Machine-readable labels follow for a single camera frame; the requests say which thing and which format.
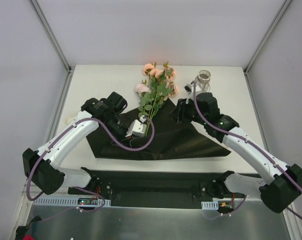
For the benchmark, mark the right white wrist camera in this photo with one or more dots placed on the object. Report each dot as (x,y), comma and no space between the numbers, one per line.
(191,87)

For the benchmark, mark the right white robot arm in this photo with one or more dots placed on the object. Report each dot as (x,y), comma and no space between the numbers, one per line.
(278,184)

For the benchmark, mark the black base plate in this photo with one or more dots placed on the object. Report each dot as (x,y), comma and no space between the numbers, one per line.
(142,189)

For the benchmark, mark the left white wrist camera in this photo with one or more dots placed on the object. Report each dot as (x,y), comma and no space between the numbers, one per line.
(137,127)

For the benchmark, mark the black wrapping paper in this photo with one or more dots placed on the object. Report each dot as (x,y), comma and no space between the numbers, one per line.
(171,141)

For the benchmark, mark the left white cable duct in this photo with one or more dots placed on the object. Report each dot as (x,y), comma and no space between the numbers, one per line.
(59,201)

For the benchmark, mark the red object bottom corner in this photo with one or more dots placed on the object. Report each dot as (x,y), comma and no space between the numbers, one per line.
(24,237)

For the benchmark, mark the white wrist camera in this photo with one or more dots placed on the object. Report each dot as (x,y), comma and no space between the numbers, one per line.
(137,127)
(191,87)

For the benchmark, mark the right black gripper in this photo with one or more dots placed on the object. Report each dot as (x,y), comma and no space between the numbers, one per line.
(180,114)

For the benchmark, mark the right aluminium frame post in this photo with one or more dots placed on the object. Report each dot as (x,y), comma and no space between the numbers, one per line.
(267,35)

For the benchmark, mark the aluminium frame post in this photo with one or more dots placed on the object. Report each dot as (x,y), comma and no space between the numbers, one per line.
(267,35)
(36,7)

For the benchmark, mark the cream ribbon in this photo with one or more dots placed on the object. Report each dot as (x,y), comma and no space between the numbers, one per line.
(70,119)

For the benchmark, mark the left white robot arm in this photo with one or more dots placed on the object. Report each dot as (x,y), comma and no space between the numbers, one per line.
(42,166)

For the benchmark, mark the pale pink flower stem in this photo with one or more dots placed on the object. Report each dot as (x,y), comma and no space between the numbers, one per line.
(146,99)

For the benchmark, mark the white cable duct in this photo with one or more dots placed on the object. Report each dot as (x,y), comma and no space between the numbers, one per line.
(210,205)
(59,201)

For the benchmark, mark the right white cable duct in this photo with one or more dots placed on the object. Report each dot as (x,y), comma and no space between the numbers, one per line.
(210,205)

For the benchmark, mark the left aluminium frame post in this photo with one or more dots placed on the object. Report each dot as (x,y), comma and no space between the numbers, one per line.
(36,7)

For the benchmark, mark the white ribbed vase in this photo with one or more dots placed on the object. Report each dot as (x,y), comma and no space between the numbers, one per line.
(203,78)

